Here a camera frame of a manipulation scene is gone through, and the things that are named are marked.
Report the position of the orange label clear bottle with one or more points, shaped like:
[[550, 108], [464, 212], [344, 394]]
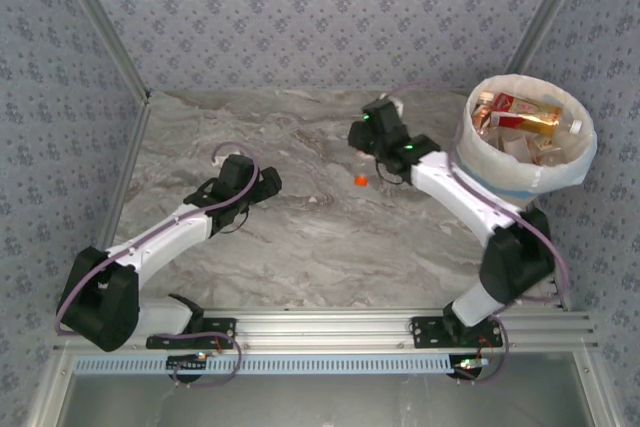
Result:
[[361, 180]]

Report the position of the gold red label bottle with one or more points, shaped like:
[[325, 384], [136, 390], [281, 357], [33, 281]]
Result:
[[535, 119]]

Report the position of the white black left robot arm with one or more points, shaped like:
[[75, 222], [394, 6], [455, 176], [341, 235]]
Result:
[[160, 239]]

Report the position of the white bin with blue band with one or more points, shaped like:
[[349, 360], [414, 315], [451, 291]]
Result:
[[515, 194]]

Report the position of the white plastic bin liner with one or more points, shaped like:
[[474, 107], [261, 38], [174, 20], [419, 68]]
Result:
[[560, 172]]

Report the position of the small left circuit board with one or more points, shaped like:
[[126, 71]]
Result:
[[192, 358]]

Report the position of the small circuit board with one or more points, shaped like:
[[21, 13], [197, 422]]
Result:
[[470, 363], [192, 358]]

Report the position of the small right circuit board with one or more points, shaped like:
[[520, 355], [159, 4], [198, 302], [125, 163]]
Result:
[[470, 363]]

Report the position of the grey metal base panel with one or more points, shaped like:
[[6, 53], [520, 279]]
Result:
[[320, 402]]

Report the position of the aluminium front rail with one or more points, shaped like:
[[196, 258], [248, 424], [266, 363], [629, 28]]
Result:
[[320, 329]]

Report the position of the aluminium corner post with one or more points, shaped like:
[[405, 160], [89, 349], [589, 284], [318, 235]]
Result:
[[547, 7], [106, 22]]

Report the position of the aluminium side rail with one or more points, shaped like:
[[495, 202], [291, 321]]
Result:
[[597, 392]]

